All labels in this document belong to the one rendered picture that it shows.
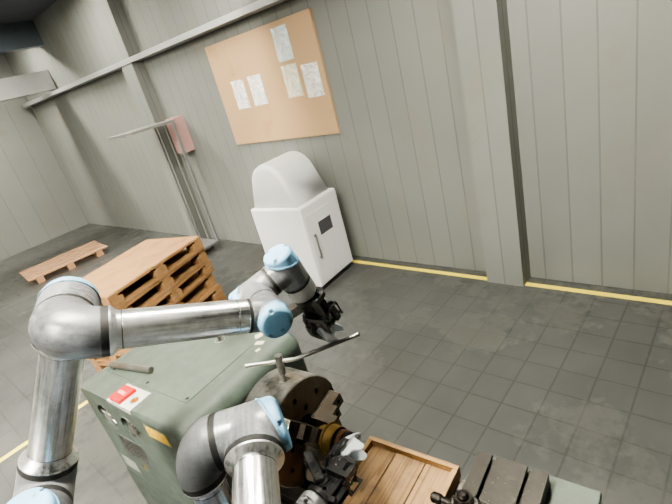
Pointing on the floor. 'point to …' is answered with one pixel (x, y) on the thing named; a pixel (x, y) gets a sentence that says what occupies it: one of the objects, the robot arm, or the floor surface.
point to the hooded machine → (301, 216)
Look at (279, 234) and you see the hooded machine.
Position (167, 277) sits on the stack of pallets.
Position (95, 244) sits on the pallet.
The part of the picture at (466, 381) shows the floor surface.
